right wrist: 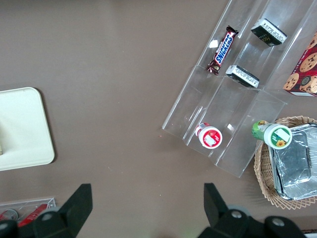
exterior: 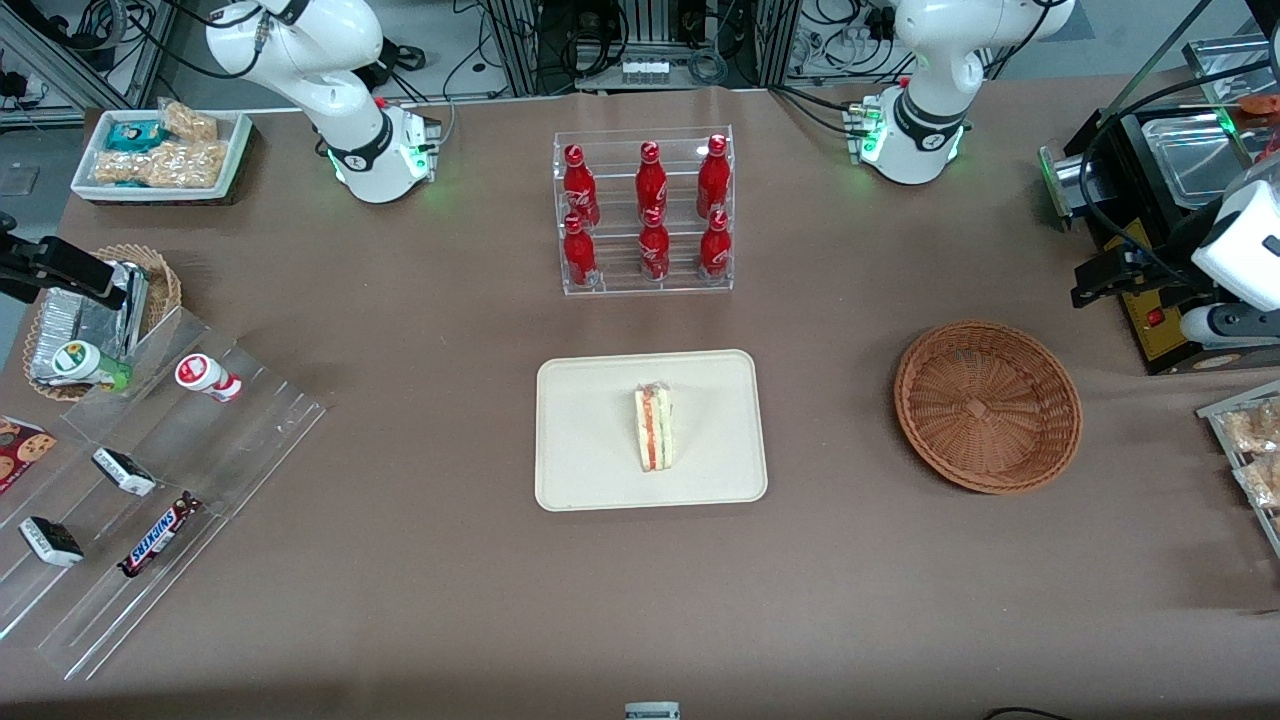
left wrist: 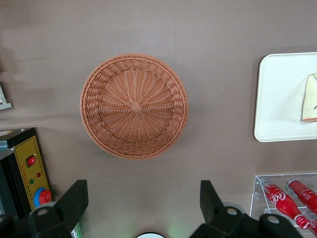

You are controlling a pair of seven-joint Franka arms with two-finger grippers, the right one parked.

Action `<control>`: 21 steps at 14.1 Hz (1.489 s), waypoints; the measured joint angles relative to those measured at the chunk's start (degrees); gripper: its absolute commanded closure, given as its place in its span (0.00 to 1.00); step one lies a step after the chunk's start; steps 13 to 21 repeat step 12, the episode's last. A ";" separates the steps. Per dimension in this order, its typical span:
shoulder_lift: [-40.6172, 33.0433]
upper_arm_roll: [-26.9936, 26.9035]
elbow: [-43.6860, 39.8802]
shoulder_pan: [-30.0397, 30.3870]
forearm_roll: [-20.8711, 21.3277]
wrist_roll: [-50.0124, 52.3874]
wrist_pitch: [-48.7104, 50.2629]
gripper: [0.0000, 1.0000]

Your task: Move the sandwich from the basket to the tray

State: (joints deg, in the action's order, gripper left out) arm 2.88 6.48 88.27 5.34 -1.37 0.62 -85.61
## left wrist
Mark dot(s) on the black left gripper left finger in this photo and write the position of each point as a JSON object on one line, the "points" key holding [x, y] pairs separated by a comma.
{"points": [[71, 198]]}

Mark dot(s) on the black yellow control box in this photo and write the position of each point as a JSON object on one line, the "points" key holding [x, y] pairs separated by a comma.
{"points": [[24, 151]]}

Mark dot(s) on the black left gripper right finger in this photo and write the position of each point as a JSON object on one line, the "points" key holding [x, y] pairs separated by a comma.
{"points": [[210, 200]]}

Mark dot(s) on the clear acrylic bottle rack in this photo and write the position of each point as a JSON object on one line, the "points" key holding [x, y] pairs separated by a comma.
{"points": [[256, 188]]}

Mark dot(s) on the white round object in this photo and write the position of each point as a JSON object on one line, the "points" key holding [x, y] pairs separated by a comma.
{"points": [[148, 235]]}

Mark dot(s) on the triangular sandwich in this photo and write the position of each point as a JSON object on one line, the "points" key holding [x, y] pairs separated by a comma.
{"points": [[309, 99]]}

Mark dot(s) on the cream plastic tray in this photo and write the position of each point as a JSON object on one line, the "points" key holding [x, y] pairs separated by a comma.
{"points": [[277, 99]]}

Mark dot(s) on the red emergency stop button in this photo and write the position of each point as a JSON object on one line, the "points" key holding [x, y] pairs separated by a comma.
{"points": [[45, 196]]}

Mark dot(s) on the green white box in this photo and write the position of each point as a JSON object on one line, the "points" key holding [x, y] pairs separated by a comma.
{"points": [[77, 231]]}

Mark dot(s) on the grey flat object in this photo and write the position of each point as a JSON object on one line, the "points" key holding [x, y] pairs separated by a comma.
{"points": [[5, 105]]}

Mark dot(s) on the brown round wicker basket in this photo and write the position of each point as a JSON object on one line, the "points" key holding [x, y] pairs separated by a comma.
{"points": [[133, 106]]}

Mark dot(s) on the red cola bottle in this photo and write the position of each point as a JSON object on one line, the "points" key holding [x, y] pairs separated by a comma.
{"points": [[304, 194], [280, 200]]}

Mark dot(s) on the red rocker switch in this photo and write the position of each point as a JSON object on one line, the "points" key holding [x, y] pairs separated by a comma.
{"points": [[31, 161]]}

